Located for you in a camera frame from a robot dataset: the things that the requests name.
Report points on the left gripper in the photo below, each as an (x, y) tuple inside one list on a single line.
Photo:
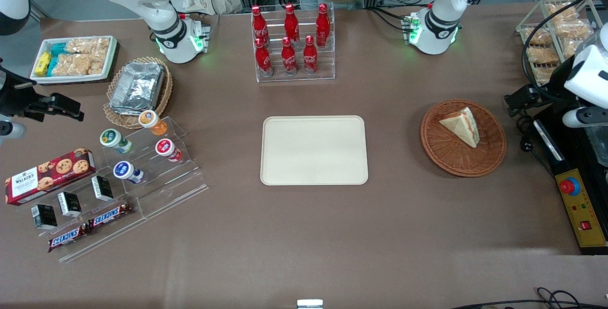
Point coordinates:
[(555, 82)]

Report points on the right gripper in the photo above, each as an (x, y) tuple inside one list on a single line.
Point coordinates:
[(15, 99)]

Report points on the triangular sandwich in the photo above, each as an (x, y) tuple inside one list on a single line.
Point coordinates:
[(463, 127)]

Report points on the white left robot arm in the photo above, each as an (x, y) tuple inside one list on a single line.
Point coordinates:
[(444, 10)]

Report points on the white rectangular snack tray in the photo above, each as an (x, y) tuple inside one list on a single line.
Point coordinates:
[(111, 55)]

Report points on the brown wicker basket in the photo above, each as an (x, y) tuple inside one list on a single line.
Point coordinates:
[(451, 159)]

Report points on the light wicker basket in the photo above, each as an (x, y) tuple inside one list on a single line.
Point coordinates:
[(164, 95)]

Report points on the beige plastic tray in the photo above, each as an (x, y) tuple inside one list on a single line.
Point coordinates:
[(313, 150)]

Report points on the yellow snack packet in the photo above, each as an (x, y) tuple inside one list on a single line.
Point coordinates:
[(42, 63)]

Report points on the teal snack packet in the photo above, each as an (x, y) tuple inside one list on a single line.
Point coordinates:
[(58, 49), (53, 66)]

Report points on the bagged fried snack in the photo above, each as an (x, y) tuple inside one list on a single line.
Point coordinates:
[(560, 13), (541, 55), (574, 29), (546, 74), (537, 37)]

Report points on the clear bag of crackers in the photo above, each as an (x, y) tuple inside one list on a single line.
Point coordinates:
[(76, 65), (90, 45)]

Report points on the black table appliance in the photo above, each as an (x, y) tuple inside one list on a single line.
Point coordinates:
[(570, 157)]

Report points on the red Walkers cookie box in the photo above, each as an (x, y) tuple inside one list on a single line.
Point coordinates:
[(47, 176)]

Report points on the green lid yogurt cup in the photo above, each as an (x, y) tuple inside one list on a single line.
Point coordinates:
[(113, 139)]

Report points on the clear metal-rimmed container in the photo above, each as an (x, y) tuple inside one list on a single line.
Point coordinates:
[(599, 147)]

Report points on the stack of foil trays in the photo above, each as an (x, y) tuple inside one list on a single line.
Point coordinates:
[(137, 86)]

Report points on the small black box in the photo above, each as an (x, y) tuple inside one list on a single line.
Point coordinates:
[(102, 188), (69, 204), (44, 217)]

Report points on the orange lid yogurt cup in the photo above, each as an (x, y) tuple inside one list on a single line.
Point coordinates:
[(152, 121)]

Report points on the blue lid yogurt cup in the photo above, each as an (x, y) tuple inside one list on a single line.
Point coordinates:
[(126, 171)]

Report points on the yellow control panel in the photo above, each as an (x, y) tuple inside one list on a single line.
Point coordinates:
[(582, 204)]

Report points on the red lid yogurt cup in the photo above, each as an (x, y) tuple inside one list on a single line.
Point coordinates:
[(166, 149)]

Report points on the Snickers chocolate bar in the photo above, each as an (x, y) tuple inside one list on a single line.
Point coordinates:
[(69, 238), (110, 215)]

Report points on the clear acrylic stepped snack stand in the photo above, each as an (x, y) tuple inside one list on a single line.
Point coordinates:
[(104, 238)]

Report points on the clear acrylic stepped cup stand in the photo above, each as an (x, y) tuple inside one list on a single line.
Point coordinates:
[(175, 185)]

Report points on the clear acrylic bottle rack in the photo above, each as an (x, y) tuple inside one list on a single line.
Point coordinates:
[(327, 69)]

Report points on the red cola bottle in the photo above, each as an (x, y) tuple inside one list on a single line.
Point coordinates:
[(263, 60), (291, 24), (323, 25), (260, 26), (310, 57), (288, 58)]

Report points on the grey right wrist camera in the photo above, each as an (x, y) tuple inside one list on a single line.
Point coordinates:
[(12, 130)]

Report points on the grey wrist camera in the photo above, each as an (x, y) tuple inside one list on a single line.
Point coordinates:
[(584, 117), (12, 130)]

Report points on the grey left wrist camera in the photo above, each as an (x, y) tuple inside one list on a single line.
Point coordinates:
[(584, 117)]

